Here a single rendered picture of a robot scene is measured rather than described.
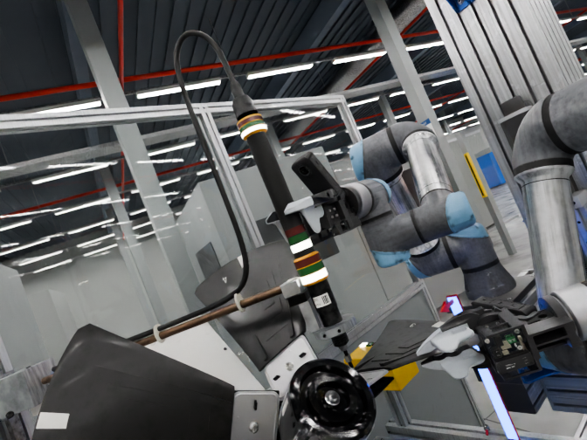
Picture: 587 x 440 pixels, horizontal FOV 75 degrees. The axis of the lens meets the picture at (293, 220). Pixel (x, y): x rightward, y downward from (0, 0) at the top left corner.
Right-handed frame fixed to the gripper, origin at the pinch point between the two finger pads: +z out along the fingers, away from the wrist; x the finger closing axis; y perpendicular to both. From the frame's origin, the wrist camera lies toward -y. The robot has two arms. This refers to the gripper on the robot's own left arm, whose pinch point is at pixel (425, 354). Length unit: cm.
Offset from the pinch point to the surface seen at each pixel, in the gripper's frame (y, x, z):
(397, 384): -31.7, 21.3, 10.0
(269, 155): 1.1, -39.5, 10.1
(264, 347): 2.3, -11.1, 23.8
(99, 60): -394, -287, 233
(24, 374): 3, -22, 69
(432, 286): -405, 132, -30
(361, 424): 16.5, -2.6, 10.4
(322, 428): 18.6, -5.0, 14.4
